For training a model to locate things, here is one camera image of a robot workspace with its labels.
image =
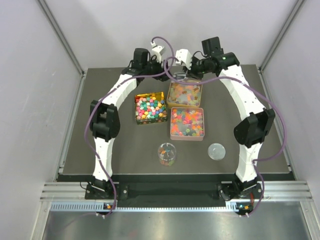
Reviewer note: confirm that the pink tin of bright gummies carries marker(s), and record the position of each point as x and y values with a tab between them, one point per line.
187	124

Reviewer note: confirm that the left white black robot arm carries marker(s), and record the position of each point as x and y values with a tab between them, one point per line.
104	120

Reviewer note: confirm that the gold tin of star candies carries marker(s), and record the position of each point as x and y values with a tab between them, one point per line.
150	108

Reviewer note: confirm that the clear round jar lid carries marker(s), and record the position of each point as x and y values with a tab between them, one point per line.
216	151

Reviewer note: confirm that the silver metal scoop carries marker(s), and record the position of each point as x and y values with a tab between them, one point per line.
180	76

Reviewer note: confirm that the aluminium front rail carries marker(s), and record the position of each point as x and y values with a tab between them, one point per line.
70	197

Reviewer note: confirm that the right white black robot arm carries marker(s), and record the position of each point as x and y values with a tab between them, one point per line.
256	119

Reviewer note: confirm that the clear plastic jar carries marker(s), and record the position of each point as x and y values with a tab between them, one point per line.
167	154

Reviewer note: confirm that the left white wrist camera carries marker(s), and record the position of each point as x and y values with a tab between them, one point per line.
157	51

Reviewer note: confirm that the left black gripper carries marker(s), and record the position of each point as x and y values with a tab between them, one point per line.
162	74

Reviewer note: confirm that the gold tin of pastel gummies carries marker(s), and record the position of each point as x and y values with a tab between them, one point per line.
187	94

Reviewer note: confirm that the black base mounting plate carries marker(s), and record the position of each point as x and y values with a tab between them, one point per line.
210	190

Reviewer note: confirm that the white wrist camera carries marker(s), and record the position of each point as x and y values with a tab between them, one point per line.
183	57
157	51

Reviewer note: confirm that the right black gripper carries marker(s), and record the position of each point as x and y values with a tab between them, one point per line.
191	73

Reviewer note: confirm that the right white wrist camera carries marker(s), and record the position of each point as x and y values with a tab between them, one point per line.
183	57

